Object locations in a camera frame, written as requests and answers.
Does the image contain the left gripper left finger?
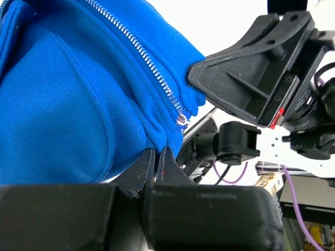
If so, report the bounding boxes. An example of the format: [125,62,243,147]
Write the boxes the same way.
[115,149,156,199]

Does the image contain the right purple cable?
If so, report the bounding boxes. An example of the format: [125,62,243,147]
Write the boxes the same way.
[211,70,328,251]

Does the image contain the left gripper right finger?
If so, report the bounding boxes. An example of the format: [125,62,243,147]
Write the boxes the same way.
[156,147,195,185]

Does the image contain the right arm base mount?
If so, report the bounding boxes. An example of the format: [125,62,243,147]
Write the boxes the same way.
[176,108,218,184]

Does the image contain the blue zip jacket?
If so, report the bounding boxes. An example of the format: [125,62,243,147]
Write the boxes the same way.
[1,1,205,185]

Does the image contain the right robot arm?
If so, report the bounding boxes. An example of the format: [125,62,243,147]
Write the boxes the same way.
[187,11,334,173]

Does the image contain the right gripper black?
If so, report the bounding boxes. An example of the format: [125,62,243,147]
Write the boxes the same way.
[187,12,334,131]

